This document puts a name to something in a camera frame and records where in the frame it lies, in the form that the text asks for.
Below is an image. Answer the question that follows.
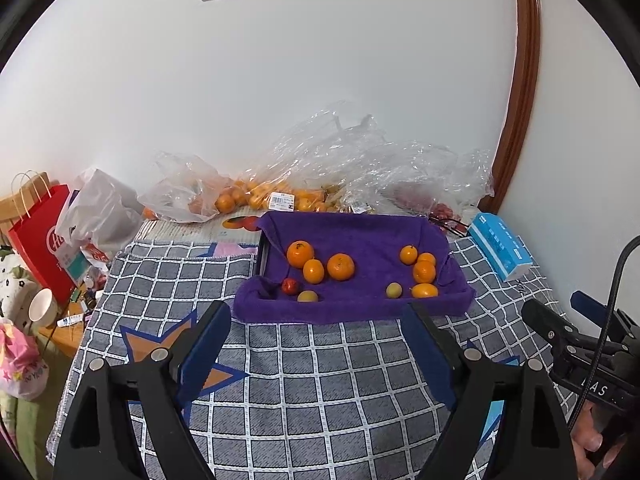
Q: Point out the mandarin orange with stem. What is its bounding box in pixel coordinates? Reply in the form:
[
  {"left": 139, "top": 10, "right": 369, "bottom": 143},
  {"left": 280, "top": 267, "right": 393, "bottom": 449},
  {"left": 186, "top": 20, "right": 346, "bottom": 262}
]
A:
[{"left": 286, "top": 241, "right": 316, "bottom": 269}]

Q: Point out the white bowl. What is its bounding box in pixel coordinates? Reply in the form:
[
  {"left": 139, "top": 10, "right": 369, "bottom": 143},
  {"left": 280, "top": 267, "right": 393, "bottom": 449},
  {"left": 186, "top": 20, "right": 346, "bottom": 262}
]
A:
[{"left": 27, "top": 287, "right": 59, "bottom": 334}]

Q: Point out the pink star-print bag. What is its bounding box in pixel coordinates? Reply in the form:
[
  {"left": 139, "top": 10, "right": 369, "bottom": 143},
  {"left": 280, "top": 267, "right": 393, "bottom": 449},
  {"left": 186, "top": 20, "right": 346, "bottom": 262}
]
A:
[{"left": 0, "top": 317, "right": 50, "bottom": 402}]

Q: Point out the green bed sheet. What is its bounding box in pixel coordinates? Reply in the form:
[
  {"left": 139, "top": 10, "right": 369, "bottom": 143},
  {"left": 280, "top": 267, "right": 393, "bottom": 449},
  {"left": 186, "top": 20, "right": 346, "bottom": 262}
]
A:
[{"left": 0, "top": 390, "right": 68, "bottom": 480}]

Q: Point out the blue tissue pack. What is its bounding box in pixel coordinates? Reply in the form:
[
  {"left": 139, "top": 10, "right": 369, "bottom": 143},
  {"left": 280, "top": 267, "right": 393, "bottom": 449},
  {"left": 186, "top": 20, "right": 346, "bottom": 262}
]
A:
[{"left": 467, "top": 212, "right": 540, "bottom": 282}]

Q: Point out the grey checked blanket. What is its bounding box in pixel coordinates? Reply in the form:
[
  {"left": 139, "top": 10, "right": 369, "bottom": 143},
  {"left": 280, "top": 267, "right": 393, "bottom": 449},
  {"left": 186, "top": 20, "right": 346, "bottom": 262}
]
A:
[{"left": 46, "top": 237, "right": 581, "bottom": 480}]

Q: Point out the thin black cable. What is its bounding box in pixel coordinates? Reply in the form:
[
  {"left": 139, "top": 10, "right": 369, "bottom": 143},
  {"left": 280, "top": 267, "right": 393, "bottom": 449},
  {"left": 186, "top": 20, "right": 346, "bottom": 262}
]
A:
[{"left": 427, "top": 212, "right": 471, "bottom": 237}]

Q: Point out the red paper bag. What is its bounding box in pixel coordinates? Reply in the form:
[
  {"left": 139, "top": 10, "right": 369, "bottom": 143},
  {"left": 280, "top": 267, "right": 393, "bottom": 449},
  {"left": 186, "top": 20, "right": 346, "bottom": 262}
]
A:
[{"left": 7, "top": 171, "right": 76, "bottom": 307}]

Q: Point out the labelled clear plastic bag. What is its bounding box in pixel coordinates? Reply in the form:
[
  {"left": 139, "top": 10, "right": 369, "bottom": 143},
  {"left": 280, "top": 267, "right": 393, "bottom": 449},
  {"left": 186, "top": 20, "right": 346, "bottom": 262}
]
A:
[{"left": 235, "top": 102, "right": 391, "bottom": 213}]

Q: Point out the white translucent plastic bag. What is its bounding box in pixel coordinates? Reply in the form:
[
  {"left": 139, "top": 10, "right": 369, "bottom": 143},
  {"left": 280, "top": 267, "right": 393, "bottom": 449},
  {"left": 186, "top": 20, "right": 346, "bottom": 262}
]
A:
[{"left": 54, "top": 167, "right": 145, "bottom": 286}]

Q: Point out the person's right hand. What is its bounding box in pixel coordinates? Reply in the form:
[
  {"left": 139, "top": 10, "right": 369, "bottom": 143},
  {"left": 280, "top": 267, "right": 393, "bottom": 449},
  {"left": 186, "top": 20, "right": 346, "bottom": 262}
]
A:
[{"left": 570, "top": 400, "right": 626, "bottom": 480}]

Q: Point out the pile of bagged kumquats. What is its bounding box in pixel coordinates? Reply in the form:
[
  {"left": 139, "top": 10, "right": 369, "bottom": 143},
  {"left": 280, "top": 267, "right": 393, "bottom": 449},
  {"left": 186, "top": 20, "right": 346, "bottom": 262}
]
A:
[{"left": 232, "top": 180, "right": 331, "bottom": 212}]

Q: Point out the pile of bagged yellow fruits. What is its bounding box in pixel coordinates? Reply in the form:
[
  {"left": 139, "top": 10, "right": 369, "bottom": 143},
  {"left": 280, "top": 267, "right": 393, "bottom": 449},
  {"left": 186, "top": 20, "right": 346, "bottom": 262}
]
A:
[{"left": 320, "top": 185, "right": 361, "bottom": 213}]

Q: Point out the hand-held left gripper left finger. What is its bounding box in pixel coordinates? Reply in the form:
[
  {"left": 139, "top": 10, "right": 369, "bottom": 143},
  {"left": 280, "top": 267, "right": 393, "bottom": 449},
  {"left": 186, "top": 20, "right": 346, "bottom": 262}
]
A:
[{"left": 52, "top": 300, "right": 233, "bottom": 480}]

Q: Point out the cardboard sheet with orange print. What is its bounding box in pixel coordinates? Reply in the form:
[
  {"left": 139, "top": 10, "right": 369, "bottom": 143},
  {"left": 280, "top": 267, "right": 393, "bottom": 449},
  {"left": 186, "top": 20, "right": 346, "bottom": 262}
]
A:
[{"left": 137, "top": 212, "right": 264, "bottom": 247}]

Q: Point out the pile of bagged mandarins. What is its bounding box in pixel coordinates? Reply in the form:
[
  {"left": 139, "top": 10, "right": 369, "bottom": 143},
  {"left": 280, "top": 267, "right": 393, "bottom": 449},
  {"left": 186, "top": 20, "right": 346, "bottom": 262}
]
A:
[{"left": 187, "top": 187, "right": 238, "bottom": 216}]

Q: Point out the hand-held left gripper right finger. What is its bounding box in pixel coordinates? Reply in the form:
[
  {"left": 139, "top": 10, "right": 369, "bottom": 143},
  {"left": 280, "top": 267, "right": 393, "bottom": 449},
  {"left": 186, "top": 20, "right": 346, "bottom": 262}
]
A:
[{"left": 400, "top": 301, "right": 581, "bottom": 480}]

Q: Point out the pile of red cherry tomatoes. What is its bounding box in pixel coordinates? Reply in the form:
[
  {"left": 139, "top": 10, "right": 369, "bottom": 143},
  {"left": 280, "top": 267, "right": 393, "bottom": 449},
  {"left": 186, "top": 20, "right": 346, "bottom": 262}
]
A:
[{"left": 395, "top": 185, "right": 468, "bottom": 233}]

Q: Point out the purple towel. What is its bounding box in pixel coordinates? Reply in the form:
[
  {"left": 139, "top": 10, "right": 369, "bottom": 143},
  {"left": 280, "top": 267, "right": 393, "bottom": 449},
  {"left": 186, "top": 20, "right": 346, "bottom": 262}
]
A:
[{"left": 234, "top": 211, "right": 476, "bottom": 325}]

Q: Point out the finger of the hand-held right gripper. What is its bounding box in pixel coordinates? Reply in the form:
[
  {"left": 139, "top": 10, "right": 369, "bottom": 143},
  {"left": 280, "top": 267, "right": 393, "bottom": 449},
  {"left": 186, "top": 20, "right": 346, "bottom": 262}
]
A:
[
  {"left": 571, "top": 292, "right": 636, "bottom": 333},
  {"left": 521, "top": 299, "right": 601, "bottom": 357}
]

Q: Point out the hazy plastic bag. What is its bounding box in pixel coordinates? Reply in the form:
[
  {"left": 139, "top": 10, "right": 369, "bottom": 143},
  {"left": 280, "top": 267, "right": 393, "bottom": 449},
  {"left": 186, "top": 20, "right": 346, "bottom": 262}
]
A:
[{"left": 139, "top": 151, "right": 238, "bottom": 223}]

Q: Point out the wooden side table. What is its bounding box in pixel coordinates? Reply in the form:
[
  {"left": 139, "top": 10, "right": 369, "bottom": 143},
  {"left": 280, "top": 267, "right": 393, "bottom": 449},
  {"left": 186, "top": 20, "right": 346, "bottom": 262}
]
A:
[{"left": 36, "top": 280, "right": 103, "bottom": 361}]

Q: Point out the wooden chair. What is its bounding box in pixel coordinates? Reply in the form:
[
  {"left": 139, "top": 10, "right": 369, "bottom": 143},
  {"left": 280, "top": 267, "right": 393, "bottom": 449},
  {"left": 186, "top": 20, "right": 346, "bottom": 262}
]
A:
[{"left": 0, "top": 172, "right": 51, "bottom": 233}]

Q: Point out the white dotted cloth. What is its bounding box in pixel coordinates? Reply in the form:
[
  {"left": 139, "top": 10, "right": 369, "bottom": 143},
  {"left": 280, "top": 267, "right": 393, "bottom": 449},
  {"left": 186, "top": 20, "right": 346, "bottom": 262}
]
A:
[{"left": 0, "top": 252, "right": 37, "bottom": 323}]

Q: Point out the large bumpy mandarin orange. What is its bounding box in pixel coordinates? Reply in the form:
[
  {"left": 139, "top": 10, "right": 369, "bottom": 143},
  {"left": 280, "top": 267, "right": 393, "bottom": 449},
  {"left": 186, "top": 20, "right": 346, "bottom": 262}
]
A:
[{"left": 327, "top": 253, "right": 356, "bottom": 281}]

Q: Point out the black and white tray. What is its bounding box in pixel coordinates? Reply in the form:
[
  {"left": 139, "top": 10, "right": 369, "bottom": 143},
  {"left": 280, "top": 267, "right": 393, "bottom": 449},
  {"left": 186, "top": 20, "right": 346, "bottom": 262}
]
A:
[{"left": 254, "top": 237, "right": 271, "bottom": 277}]

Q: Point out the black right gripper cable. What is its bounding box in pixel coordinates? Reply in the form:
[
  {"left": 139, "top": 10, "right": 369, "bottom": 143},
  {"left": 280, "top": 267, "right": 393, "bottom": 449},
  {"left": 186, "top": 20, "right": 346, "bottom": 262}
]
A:
[{"left": 569, "top": 235, "right": 640, "bottom": 431}]

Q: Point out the brown wooden door frame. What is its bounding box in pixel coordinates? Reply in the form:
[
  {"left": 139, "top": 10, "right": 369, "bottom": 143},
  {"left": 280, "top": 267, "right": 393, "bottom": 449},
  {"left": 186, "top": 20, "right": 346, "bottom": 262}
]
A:
[{"left": 477, "top": 0, "right": 543, "bottom": 213}]

